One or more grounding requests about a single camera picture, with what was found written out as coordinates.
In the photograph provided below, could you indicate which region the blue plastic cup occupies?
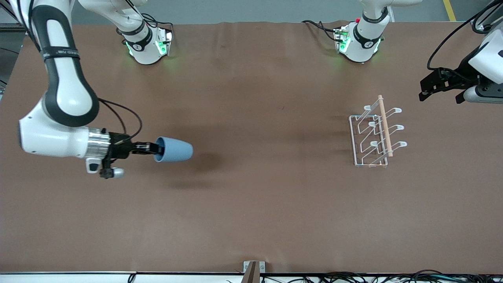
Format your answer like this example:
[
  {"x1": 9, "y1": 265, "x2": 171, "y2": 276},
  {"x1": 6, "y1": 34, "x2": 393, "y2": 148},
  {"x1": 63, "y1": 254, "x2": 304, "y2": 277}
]
[{"x1": 154, "y1": 136, "x2": 194, "y2": 163}]

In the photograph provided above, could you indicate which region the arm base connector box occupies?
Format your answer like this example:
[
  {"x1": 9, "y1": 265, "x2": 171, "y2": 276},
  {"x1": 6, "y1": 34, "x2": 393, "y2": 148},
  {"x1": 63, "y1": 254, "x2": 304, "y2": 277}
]
[
  {"x1": 334, "y1": 26, "x2": 351, "y2": 54},
  {"x1": 155, "y1": 28, "x2": 174, "y2": 56}
]

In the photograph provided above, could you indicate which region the brown table cover sheet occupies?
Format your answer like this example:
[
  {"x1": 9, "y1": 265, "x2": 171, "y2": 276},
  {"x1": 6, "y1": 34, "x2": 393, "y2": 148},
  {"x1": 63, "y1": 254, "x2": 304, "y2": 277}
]
[{"x1": 0, "y1": 20, "x2": 503, "y2": 274}]

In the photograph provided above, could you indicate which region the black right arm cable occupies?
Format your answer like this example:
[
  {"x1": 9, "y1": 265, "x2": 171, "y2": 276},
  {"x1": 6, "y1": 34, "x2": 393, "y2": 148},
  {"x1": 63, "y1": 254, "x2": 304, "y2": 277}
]
[{"x1": 97, "y1": 98, "x2": 143, "y2": 143}]

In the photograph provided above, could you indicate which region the white wire cup holder rack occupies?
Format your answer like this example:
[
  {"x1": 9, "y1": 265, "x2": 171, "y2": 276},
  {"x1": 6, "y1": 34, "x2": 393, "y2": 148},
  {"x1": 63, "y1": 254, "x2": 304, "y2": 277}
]
[{"x1": 349, "y1": 95, "x2": 408, "y2": 168}]

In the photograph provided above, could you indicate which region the black base cable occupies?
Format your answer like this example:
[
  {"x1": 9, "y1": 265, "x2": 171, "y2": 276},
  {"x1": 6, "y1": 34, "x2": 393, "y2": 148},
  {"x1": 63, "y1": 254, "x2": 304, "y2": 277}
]
[
  {"x1": 136, "y1": 14, "x2": 174, "y2": 34},
  {"x1": 302, "y1": 20, "x2": 341, "y2": 42}
]

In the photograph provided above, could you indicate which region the grey metal bracket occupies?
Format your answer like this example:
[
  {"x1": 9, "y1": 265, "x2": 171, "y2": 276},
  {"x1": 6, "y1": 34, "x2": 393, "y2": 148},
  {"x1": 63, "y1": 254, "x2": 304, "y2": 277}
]
[{"x1": 243, "y1": 261, "x2": 266, "y2": 283}]

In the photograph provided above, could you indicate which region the aluminium frame profile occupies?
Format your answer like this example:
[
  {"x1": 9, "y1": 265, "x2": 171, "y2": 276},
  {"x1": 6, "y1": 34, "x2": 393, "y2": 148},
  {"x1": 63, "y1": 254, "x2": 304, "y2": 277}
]
[{"x1": 0, "y1": 0, "x2": 30, "y2": 33}]

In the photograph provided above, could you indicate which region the black cable bundle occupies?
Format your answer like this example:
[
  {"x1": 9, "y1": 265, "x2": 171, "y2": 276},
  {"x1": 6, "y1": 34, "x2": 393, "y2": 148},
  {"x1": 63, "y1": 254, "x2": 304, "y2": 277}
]
[{"x1": 259, "y1": 269, "x2": 503, "y2": 283}]

